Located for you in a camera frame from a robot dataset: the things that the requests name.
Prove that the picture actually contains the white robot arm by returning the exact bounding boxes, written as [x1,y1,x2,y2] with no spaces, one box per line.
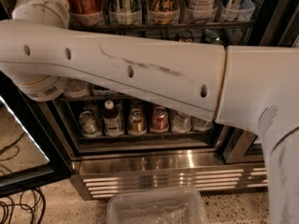
[1,20,298,224]

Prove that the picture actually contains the front left Pepsi can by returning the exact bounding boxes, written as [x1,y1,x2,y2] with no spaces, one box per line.
[92,84,116,96]

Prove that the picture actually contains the gold LaCroix can top shelf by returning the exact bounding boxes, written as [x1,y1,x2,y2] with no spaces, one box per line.
[148,0,178,24]

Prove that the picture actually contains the rear copper can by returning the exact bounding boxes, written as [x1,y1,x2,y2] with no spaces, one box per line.
[175,31,193,42]

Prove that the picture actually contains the silver can bottom shelf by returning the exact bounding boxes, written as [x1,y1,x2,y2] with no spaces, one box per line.
[78,111,101,138]

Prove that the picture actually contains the white blue can top shelf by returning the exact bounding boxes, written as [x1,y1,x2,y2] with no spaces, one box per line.
[184,0,218,24]

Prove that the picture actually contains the gold can bottom shelf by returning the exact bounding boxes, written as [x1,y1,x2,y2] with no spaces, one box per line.
[128,108,146,135]

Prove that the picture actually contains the rear green can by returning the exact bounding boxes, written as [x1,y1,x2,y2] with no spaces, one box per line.
[201,29,223,45]

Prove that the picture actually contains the stainless steel fridge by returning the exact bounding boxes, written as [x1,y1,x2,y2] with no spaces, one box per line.
[0,0,299,202]

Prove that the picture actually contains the open glass fridge door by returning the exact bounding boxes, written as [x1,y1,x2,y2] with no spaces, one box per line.
[0,73,72,198]

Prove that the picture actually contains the red can bottom shelf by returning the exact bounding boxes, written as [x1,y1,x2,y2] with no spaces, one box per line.
[150,106,169,133]

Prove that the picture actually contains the blue silver can top shelf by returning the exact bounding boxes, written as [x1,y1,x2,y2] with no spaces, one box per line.
[217,0,255,22]

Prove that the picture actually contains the front clear water bottle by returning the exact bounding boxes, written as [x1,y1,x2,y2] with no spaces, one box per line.
[64,78,90,98]

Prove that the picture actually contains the white-capped dark drink bottle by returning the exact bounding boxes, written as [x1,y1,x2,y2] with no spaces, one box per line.
[103,100,123,136]

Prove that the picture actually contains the left bottom water bottle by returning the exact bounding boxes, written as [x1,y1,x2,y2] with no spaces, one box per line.
[171,111,192,133]

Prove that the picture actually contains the right bottom water bottle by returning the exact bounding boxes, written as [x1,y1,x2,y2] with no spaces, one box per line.
[192,118,213,132]

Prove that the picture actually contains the clear plastic bin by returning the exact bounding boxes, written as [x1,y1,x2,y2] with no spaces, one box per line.
[107,187,208,224]

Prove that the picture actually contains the black floor cables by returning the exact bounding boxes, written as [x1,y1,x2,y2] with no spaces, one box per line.
[0,133,47,224]

